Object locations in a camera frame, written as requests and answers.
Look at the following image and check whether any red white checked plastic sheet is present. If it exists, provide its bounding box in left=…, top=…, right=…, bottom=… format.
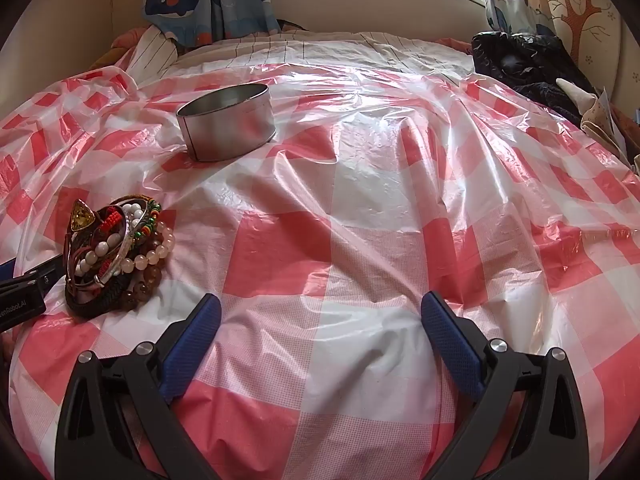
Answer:
left=0, top=55, right=640, bottom=480

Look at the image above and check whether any tree wall sticker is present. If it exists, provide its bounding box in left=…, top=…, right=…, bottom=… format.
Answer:
left=544, top=0, right=622, bottom=77

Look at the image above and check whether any black jacket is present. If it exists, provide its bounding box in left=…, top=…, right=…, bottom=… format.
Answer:
left=471, top=30, right=599, bottom=127

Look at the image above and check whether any pink orange pillow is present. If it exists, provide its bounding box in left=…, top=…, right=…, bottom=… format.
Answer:
left=90, top=27, right=152, bottom=69

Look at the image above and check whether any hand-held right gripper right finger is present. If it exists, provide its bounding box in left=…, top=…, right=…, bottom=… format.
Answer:
left=420, top=290, right=591, bottom=480

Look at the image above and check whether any round silver metal tin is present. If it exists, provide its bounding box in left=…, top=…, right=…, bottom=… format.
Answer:
left=176, top=83, right=277, bottom=163

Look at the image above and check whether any striped white bedsheet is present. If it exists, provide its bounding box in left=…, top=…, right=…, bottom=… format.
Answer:
left=115, top=27, right=476, bottom=81

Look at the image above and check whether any pile of mixed jewelry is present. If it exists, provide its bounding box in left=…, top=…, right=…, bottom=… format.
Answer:
left=64, top=197, right=178, bottom=320

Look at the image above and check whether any blue whale print curtain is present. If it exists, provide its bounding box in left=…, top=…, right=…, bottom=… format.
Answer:
left=142, top=0, right=282, bottom=49

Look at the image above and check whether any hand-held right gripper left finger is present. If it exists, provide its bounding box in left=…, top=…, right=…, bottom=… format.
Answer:
left=54, top=292, right=223, bottom=480

